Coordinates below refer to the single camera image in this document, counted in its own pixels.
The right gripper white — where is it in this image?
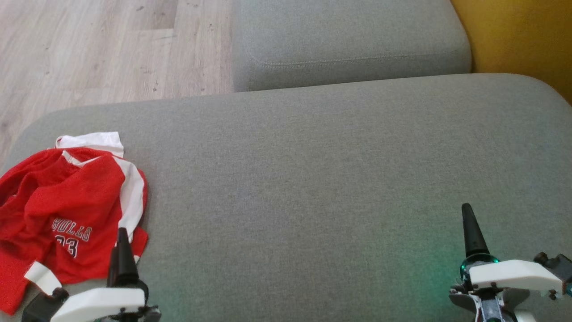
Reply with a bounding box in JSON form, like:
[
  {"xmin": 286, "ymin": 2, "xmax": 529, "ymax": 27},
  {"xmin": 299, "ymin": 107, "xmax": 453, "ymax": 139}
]
[{"xmin": 449, "ymin": 203, "xmax": 563, "ymax": 322}]

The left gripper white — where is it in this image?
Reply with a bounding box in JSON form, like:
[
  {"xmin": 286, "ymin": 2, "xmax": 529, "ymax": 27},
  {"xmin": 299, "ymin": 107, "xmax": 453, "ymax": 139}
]
[{"xmin": 50, "ymin": 227, "xmax": 160, "ymax": 322}]

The red white basketball jersey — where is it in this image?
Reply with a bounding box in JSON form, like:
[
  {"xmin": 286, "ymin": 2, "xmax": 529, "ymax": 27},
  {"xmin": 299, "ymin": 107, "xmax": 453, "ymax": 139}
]
[{"xmin": 0, "ymin": 131, "xmax": 149, "ymax": 316}]

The large grey sofa seat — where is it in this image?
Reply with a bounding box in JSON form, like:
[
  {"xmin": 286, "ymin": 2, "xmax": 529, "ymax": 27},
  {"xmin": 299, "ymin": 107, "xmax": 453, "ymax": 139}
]
[{"xmin": 0, "ymin": 73, "xmax": 572, "ymax": 322}]

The grey sofa seat cushion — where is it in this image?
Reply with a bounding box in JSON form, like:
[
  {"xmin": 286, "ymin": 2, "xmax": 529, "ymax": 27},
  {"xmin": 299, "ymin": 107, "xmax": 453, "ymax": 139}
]
[{"xmin": 231, "ymin": 0, "xmax": 472, "ymax": 93}]

